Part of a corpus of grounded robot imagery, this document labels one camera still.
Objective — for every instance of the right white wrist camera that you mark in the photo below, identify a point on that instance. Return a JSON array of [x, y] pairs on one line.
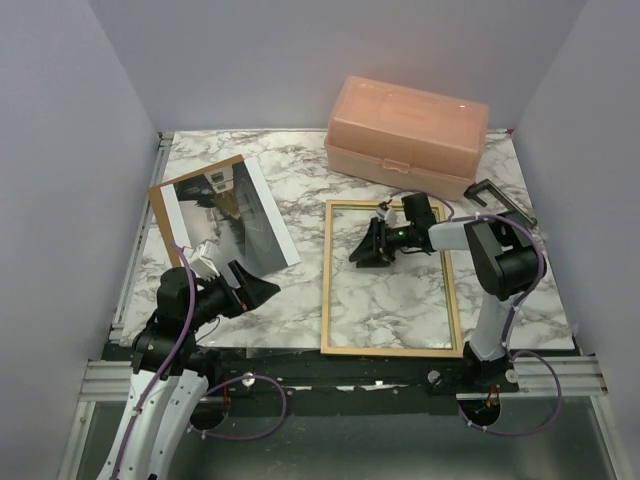
[[386, 213]]

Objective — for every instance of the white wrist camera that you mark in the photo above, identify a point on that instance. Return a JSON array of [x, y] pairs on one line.
[[386, 213], [200, 260]]

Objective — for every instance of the glossy photo print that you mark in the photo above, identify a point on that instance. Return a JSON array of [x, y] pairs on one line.
[[248, 227]]

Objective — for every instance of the black metal clamp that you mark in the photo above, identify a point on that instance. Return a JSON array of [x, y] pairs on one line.
[[474, 191]]

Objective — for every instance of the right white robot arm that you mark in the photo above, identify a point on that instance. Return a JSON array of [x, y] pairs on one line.
[[507, 261]]

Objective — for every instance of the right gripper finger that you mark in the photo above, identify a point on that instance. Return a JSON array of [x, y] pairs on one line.
[[369, 247], [379, 260]]

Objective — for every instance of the brown frame backing board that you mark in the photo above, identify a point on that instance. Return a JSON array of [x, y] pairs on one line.
[[207, 183]]

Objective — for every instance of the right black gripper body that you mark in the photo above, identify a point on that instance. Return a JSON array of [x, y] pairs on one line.
[[399, 238]]

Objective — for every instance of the orange translucent plastic box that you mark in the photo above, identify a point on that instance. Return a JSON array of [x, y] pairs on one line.
[[406, 138]]

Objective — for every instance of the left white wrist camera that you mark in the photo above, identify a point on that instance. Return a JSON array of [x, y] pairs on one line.
[[200, 260]]

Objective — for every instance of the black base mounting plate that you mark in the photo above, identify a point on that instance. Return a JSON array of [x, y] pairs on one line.
[[342, 385]]

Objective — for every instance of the aluminium rail frame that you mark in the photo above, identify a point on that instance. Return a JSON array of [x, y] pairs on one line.
[[295, 163]]

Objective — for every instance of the green and wood picture frame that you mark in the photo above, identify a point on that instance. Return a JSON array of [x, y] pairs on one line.
[[407, 309]]

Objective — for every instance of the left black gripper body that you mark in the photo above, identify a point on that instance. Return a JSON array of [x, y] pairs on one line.
[[217, 298]]

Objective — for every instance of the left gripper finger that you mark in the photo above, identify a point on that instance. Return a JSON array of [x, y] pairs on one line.
[[254, 292], [243, 279]]

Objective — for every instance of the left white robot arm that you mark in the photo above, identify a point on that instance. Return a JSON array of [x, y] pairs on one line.
[[170, 374]]

